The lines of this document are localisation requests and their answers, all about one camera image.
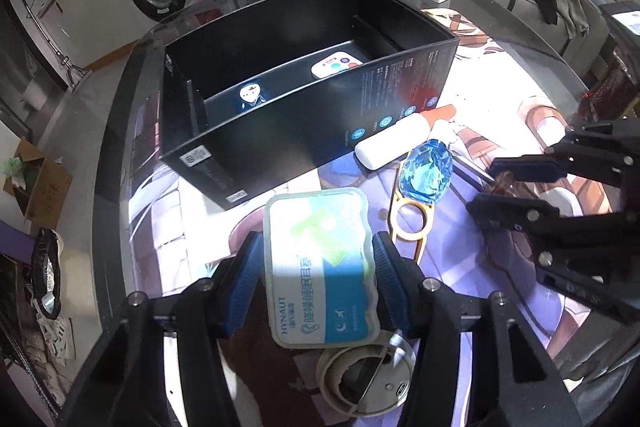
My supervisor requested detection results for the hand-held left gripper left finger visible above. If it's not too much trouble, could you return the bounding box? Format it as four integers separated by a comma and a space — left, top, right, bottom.
65, 232, 266, 427

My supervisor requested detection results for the white tube with orange cap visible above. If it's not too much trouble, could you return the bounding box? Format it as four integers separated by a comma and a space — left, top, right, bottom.
354, 104, 457, 170

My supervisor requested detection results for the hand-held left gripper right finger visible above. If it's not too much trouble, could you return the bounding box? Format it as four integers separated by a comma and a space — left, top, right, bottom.
372, 231, 583, 427

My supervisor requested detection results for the yellow ring-handled tool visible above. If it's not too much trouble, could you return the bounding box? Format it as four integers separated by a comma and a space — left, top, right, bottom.
387, 157, 432, 260

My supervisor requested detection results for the round white device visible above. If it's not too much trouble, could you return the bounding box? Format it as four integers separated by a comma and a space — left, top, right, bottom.
316, 329, 417, 418

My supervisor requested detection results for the white remote with coloured buttons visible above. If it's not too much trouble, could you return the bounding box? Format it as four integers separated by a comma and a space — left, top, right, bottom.
311, 51, 362, 80

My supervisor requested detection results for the translucent plastic earplug case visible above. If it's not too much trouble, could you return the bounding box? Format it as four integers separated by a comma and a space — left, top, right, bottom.
263, 187, 383, 349

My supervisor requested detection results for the black cardboard box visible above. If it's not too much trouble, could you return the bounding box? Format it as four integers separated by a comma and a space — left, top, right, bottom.
159, 0, 460, 211

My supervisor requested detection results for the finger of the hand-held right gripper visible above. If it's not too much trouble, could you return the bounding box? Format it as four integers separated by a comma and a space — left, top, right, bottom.
466, 193, 640, 268
489, 119, 640, 200

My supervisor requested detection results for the white kitchen base cabinet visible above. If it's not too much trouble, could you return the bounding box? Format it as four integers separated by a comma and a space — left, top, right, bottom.
2, 0, 151, 72

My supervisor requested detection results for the blue crystal gem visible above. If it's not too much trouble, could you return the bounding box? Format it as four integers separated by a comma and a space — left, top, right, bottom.
399, 121, 458, 204

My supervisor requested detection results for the small panda figure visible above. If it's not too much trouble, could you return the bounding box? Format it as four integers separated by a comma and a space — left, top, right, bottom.
236, 82, 266, 112

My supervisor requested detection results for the printed table mat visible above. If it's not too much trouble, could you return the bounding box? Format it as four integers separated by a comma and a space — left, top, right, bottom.
127, 7, 616, 427

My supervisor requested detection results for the brown cardboard box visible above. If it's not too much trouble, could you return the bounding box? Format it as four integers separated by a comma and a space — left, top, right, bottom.
2, 139, 73, 230

